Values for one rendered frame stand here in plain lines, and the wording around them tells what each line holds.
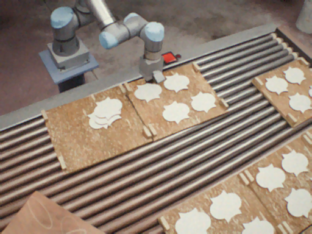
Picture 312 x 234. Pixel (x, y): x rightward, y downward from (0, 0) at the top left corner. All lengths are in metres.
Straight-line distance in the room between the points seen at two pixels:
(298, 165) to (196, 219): 0.56
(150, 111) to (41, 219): 0.70
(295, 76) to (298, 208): 0.80
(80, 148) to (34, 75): 1.74
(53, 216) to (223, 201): 0.66
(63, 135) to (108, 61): 1.72
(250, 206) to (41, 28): 2.83
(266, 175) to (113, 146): 0.68
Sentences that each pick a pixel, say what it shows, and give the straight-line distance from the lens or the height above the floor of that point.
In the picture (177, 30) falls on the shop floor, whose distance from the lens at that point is 3.51.
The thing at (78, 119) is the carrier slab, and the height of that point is 0.94.
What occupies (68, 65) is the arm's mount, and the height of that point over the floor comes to 0.91.
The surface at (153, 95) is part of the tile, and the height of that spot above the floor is 0.94.
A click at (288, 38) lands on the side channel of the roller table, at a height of 0.95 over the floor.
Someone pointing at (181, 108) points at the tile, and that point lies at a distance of 1.55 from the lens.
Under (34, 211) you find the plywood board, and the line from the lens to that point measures 1.22.
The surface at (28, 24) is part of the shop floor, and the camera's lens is 3.67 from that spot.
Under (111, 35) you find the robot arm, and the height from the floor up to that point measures 1.32.
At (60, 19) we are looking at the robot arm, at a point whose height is 1.17.
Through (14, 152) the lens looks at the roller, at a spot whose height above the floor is 0.91.
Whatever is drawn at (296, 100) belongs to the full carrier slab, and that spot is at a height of 0.95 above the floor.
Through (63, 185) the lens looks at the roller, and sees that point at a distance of 1.37.
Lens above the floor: 2.15
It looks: 53 degrees down
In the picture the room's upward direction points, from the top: 8 degrees clockwise
